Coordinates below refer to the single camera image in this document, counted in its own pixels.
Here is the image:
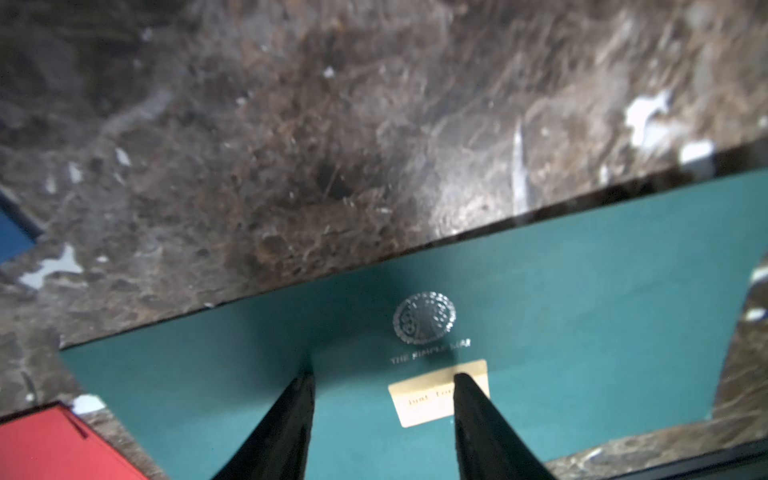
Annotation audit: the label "black aluminium front rail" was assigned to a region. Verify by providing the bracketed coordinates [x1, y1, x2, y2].
[611, 439, 768, 480]

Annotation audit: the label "blue envelope left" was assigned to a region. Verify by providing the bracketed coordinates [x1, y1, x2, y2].
[0, 194, 41, 263]

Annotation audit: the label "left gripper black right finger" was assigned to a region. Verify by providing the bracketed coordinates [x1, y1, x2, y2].
[453, 373, 554, 480]

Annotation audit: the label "green envelope with cream label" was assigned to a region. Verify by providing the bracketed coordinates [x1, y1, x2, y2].
[62, 170, 767, 479]

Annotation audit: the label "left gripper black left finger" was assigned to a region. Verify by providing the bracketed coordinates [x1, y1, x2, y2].
[214, 373, 315, 480]

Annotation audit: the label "red envelope two gold seals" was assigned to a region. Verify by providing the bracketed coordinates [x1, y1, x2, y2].
[1, 404, 145, 479]

